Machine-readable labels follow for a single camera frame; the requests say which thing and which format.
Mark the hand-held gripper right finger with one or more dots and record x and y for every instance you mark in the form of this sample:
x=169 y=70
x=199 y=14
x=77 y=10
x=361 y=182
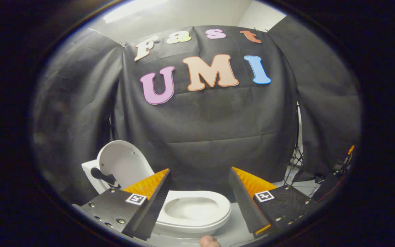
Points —
x=245 y=206

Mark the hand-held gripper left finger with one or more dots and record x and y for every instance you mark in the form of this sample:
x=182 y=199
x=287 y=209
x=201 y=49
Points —
x=153 y=209

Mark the white toilet lid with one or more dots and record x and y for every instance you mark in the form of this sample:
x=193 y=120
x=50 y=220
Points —
x=125 y=164

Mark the white ceramic toilet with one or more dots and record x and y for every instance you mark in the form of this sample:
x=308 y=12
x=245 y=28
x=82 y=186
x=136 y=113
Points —
x=190 y=232

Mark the black tripod stand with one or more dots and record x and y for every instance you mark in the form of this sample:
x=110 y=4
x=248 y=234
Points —
x=298 y=137

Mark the black backdrop cloth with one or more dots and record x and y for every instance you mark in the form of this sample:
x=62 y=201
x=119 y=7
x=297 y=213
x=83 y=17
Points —
x=218 y=120

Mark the black device with orange tip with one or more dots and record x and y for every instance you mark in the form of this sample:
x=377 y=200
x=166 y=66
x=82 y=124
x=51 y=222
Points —
x=341 y=168

